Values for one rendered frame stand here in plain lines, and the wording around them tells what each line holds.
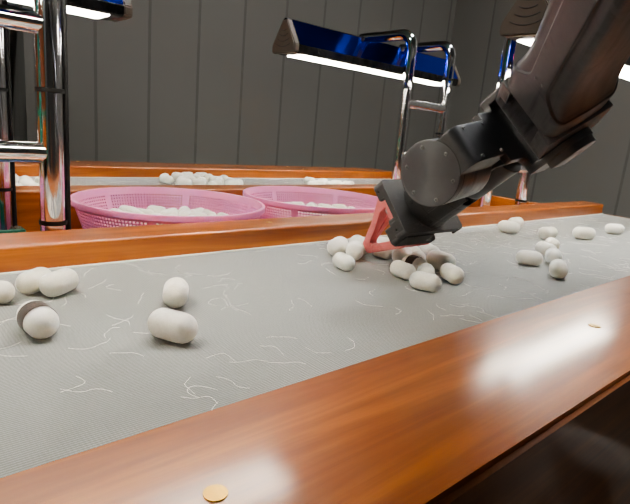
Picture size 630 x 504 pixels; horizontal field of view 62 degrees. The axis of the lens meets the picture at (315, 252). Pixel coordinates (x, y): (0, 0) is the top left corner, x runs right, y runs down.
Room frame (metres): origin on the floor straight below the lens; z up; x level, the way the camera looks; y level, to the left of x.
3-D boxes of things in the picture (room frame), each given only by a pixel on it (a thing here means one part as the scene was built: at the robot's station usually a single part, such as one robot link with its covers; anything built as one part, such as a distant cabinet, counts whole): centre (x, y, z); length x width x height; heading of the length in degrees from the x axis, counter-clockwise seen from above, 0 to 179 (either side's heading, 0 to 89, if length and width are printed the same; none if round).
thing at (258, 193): (0.93, 0.00, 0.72); 0.27 x 0.27 x 0.10
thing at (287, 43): (1.42, -0.12, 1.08); 0.62 x 0.08 x 0.07; 132
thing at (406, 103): (1.36, -0.18, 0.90); 0.20 x 0.19 x 0.45; 132
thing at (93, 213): (0.74, 0.21, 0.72); 0.27 x 0.27 x 0.10
